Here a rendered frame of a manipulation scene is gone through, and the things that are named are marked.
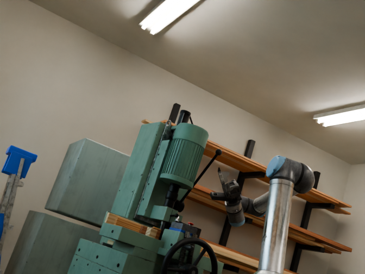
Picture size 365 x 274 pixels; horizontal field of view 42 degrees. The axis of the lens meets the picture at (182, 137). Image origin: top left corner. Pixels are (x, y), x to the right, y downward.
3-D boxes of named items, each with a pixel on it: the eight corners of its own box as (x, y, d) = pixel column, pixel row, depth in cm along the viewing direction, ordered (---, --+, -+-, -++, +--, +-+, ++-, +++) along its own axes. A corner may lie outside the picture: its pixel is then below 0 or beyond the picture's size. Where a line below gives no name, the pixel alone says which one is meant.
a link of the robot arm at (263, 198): (326, 166, 228) (260, 203, 287) (303, 159, 226) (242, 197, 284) (325, 188, 223) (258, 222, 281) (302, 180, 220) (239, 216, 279)
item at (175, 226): (180, 231, 211) (184, 219, 212) (167, 229, 220) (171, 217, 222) (202, 240, 217) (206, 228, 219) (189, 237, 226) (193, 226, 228)
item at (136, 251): (131, 254, 207) (134, 246, 208) (111, 248, 224) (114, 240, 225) (201, 278, 226) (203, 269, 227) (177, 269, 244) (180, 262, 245)
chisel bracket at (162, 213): (162, 223, 229) (167, 206, 231) (148, 220, 241) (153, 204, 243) (174, 228, 233) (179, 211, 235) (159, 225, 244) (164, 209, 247)
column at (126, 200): (114, 249, 240) (159, 120, 258) (97, 243, 258) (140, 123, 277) (150, 261, 250) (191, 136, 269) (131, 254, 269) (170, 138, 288)
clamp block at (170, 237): (172, 250, 207) (178, 231, 209) (157, 247, 218) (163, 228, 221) (198, 260, 214) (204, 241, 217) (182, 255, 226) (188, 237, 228)
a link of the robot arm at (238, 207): (223, 205, 266) (229, 216, 258) (221, 198, 263) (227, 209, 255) (238, 199, 267) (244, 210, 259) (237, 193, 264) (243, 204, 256)
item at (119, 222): (114, 225, 220) (118, 217, 221) (113, 225, 222) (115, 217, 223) (214, 261, 250) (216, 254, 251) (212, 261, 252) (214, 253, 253)
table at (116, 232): (126, 242, 195) (131, 228, 197) (98, 234, 221) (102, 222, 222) (233, 279, 225) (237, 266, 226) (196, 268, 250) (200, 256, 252)
